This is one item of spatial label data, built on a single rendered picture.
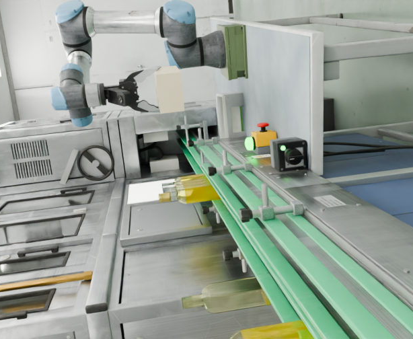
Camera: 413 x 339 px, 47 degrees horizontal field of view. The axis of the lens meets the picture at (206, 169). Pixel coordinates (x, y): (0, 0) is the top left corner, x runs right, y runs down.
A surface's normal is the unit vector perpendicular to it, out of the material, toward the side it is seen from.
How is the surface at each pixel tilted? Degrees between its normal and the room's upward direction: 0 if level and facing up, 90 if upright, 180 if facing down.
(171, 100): 90
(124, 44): 90
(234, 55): 90
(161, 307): 90
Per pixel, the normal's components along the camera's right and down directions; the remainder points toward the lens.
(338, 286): -0.10, -0.97
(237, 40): 0.15, 0.33
